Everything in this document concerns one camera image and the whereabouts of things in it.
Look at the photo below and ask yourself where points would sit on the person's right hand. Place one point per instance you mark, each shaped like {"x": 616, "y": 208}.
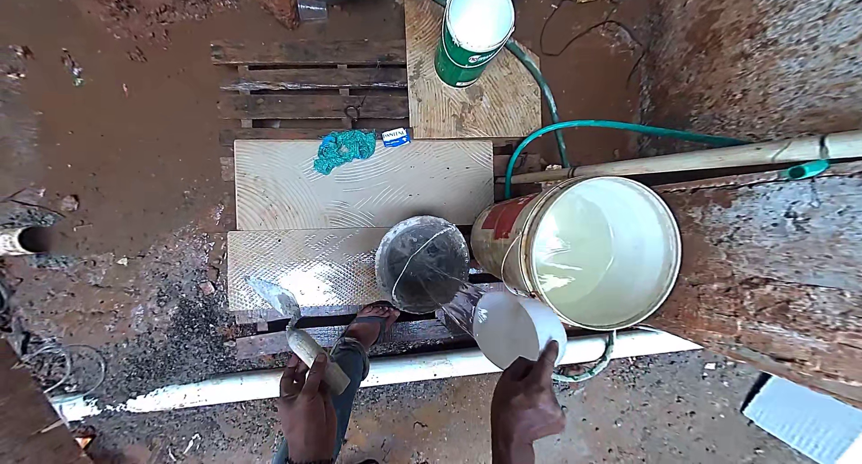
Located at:
{"x": 525, "y": 407}

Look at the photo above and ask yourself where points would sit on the person's left hand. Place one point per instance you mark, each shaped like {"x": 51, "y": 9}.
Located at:
{"x": 310, "y": 420}

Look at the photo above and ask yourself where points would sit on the person's right fingers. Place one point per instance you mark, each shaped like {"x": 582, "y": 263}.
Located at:
{"x": 542, "y": 368}

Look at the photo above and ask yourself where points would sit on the person's left thumb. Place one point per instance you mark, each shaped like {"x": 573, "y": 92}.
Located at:
{"x": 315, "y": 375}

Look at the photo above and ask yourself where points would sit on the person's left fingers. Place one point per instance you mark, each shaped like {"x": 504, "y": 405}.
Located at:
{"x": 290, "y": 378}

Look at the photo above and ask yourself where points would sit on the white plastic cup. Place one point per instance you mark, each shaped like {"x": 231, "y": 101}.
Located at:
{"x": 506, "y": 329}

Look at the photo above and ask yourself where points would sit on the person's right forearm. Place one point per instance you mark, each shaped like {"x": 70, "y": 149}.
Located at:
{"x": 513, "y": 453}

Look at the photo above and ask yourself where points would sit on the person's legs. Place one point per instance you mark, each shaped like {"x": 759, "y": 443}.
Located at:
{"x": 347, "y": 376}

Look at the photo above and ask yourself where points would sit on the long white pipe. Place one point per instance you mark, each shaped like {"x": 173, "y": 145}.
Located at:
{"x": 431, "y": 368}

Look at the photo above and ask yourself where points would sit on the beige tile with checkered grooves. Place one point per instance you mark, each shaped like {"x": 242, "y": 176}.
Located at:
{"x": 337, "y": 252}

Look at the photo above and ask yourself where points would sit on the large white water bucket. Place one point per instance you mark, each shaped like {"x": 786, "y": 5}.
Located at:
{"x": 606, "y": 255}

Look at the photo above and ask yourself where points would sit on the dark grey mortar bucket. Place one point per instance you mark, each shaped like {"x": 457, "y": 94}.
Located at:
{"x": 421, "y": 268}

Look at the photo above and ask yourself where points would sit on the beige tile with arc grooves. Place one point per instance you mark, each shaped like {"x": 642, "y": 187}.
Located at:
{"x": 283, "y": 188}

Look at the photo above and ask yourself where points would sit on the teal mesh cloth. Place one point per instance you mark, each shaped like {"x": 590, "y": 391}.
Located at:
{"x": 345, "y": 150}

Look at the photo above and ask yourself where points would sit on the blue and white packet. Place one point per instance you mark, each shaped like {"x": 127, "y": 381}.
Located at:
{"x": 396, "y": 138}

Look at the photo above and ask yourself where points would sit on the light blue ridged panel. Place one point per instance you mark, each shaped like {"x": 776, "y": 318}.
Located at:
{"x": 801, "y": 417}

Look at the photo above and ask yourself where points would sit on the rusty metal hook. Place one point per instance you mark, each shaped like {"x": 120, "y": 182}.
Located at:
{"x": 352, "y": 109}

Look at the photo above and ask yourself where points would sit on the wooden pallet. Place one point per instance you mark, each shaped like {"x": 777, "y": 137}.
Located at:
{"x": 296, "y": 105}

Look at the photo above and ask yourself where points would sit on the long bamboo pole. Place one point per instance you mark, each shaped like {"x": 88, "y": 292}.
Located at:
{"x": 714, "y": 159}

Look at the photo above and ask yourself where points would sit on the cut tile with clipped corner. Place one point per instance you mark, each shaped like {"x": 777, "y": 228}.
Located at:
{"x": 438, "y": 107}

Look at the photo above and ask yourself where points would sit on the short white pipe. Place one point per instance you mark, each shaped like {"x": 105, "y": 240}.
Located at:
{"x": 13, "y": 241}

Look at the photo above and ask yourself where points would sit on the green and white paint bucket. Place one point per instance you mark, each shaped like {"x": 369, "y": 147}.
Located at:
{"x": 471, "y": 29}

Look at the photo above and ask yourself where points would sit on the clear plastic container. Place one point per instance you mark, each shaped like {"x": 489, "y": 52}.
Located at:
{"x": 312, "y": 10}

